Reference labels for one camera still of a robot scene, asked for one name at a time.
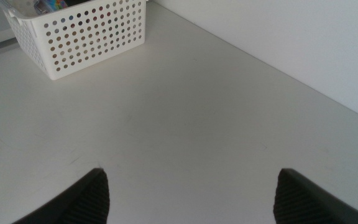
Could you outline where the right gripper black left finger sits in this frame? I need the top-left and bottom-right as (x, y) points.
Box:
(11, 167), (111, 224)

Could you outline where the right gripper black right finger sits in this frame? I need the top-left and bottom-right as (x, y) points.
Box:
(273, 168), (358, 224)

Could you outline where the white perforated plastic basket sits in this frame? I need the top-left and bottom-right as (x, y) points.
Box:
(0, 0), (148, 82)

